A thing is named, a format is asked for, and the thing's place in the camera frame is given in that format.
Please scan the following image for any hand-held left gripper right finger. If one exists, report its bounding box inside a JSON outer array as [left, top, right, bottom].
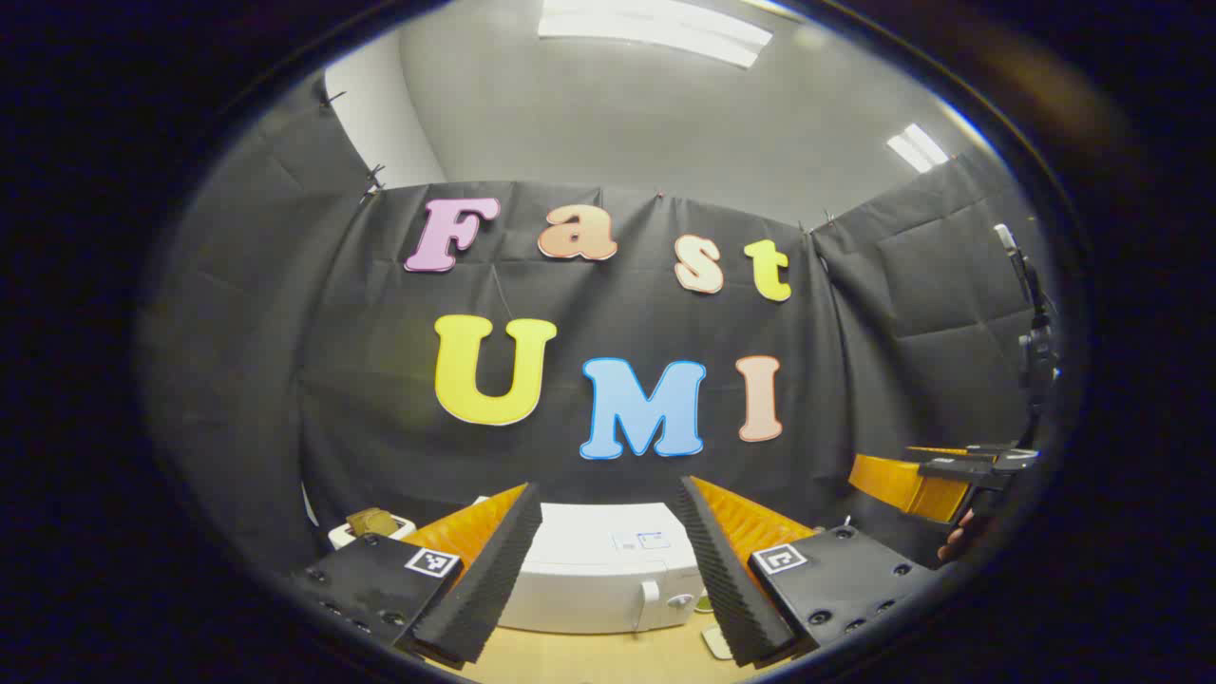
[[676, 475, 937, 668]]

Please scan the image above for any black backdrop cloth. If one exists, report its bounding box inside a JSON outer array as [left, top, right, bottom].
[[142, 71, 1065, 580]]

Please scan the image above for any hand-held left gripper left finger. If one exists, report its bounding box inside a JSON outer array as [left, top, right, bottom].
[[290, 483, 542, 666]]

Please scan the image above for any white toaster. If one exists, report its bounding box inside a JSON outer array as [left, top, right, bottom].
[[328, 515, 417, 552]]

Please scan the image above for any brown bread slice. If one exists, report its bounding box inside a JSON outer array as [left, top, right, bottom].
[[346, 507, 400, 539]]

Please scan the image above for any white microwave oven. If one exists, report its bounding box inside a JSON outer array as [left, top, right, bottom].
[[473, 496, 706, 636]]

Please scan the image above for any small ceiling light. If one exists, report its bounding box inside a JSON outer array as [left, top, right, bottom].
[[887, 123, 950, 175]]

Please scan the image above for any long ceiling light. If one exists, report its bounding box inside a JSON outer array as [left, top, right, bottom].
[[539, 0, 773, 68]]

